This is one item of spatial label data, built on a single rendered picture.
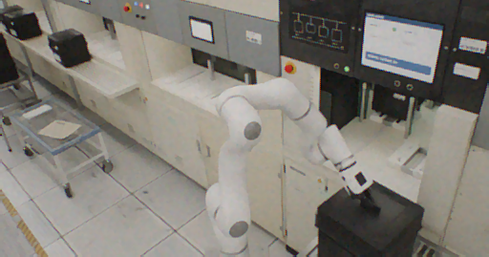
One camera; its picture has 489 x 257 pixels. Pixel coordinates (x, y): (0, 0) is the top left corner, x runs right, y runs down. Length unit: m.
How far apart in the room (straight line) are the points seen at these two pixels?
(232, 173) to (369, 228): 0.53
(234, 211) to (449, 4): 0.96
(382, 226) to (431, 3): 0.78
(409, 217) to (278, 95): 0.68
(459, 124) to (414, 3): 0.44
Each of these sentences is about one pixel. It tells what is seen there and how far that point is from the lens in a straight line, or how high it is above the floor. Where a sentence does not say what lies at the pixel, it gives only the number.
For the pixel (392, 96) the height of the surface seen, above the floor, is 1.06.
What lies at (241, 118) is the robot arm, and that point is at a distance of 1.15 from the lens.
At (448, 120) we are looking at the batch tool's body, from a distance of 1.54.
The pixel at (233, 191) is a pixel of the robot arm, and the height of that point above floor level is 1.25.
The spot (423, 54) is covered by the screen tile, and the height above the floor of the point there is 1.57.
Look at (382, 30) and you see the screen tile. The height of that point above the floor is 1.62.
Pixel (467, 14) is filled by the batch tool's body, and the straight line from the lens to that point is 1.44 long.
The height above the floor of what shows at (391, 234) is 1.05.
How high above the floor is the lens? 2.16
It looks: 32 degrees down
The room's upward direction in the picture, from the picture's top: 5 degrees counter-clockwise
